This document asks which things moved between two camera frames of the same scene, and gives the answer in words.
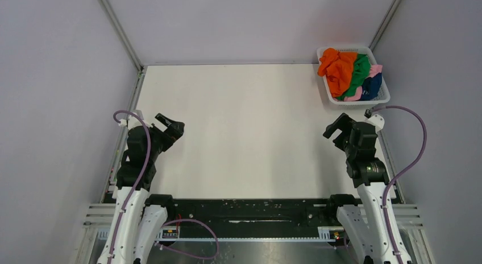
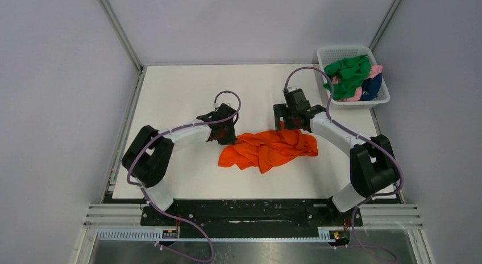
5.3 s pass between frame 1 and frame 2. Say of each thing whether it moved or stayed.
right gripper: moved
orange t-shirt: moved
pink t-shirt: stayed
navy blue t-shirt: stayed
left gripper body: moved
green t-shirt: stayed
